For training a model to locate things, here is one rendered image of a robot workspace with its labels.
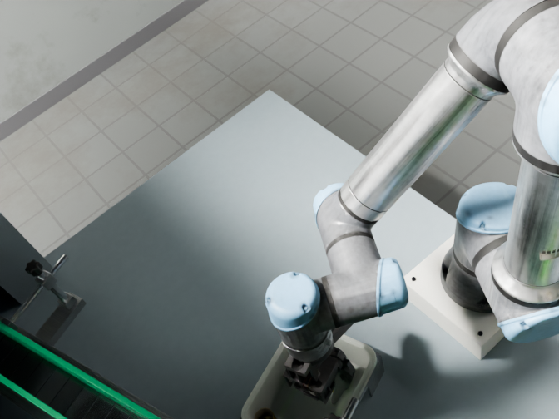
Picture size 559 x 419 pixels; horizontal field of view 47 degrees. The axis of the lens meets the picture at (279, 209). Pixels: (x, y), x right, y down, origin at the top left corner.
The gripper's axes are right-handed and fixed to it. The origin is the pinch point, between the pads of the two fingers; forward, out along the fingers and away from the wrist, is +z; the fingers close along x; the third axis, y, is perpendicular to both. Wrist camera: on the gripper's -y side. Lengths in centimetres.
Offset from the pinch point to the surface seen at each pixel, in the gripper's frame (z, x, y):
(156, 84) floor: 80, -168, -116
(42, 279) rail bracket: -16, -54, 11
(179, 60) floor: 80, -166, -134
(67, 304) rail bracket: -7, -54, 11
